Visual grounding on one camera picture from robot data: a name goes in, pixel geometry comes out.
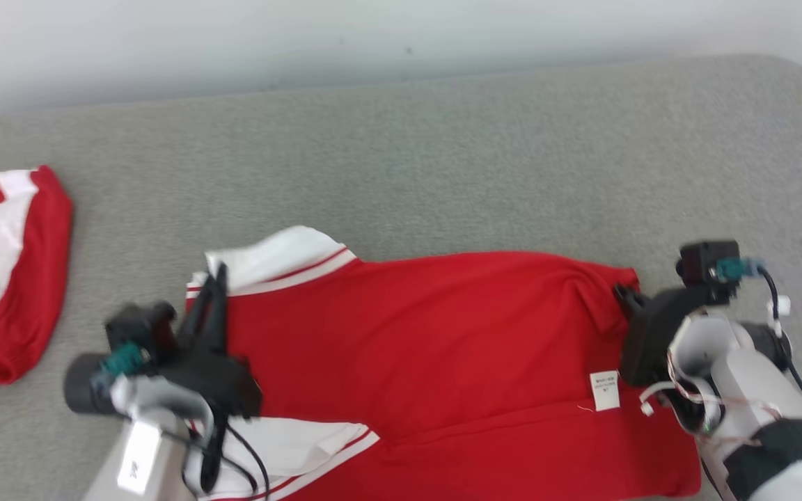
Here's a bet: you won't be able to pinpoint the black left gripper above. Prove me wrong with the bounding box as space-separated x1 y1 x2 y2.
143 263 263 420

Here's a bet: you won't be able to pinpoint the red basketball jersey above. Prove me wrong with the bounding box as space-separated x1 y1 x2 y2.
185 225 702 501

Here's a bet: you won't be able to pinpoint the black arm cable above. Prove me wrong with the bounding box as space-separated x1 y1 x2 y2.
755 267 802 427
184 409 272 501

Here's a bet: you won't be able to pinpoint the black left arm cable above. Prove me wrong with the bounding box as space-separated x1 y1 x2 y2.
184 409 272 501

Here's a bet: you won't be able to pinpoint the teal right camera connector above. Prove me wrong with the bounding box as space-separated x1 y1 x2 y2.
716 257 766 283

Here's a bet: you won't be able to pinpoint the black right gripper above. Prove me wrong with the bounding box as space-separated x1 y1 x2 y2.
613 284 730 388

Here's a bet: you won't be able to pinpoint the white paper label tag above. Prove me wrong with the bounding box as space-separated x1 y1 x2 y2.
117 421 164 495

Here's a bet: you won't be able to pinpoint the teal camera connector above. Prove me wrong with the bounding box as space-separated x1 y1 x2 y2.
716 257 766 283
98 343 146 381

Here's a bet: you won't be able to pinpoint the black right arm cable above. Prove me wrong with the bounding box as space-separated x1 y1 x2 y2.
755 267 802 427

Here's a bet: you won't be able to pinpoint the teal left camera connector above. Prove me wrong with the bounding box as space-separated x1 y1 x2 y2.
98 343 146 381

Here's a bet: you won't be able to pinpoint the red shorts with white stripe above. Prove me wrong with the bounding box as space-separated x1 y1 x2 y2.
0 165 74 395

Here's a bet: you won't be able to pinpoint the white right arm wire bundle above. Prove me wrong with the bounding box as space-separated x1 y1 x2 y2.
639 351 785 439

